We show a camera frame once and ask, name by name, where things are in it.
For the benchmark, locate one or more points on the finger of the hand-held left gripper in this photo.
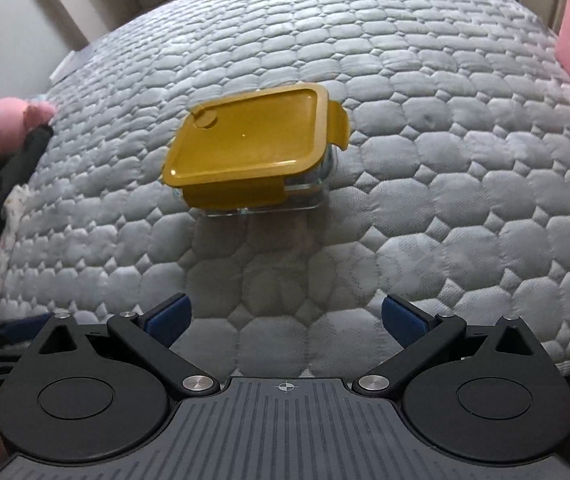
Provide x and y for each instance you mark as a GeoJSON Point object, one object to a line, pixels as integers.
{"type": "Point", "coordinates": [20, 326]}

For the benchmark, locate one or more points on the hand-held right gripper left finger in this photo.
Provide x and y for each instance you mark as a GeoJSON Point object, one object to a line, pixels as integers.
{"type": "Point", "coordinates": [170, 319]}

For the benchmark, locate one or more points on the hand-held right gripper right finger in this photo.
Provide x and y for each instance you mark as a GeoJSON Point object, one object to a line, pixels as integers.
{"type": "Point", "coordinates": [405, 320]}

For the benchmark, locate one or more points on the clear glass container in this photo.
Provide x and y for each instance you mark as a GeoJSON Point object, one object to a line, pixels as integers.
{"type": "Point", "coordinates": [310, 195]}

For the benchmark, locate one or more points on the yellow container lid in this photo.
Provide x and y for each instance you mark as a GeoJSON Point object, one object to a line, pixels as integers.
{"type": "Point", "coordinates": [245, 140]}

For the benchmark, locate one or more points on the white floral cloth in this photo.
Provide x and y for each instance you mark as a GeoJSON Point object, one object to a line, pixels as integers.
{"type": "Point", "coordinates": [15, 210]}

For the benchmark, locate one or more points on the black cloth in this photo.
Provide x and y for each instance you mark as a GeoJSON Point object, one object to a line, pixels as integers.
{"type": "Point", "coordinates": [12, 175]}

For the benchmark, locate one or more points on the grey quilted mattress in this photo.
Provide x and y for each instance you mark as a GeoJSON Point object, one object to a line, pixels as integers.
{"type": "Point", "coordinates": [365, 135]}

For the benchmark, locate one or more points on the pink plush toy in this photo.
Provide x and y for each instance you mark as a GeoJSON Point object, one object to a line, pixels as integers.
{"type": "Point", "coordinates": [2, 127]}

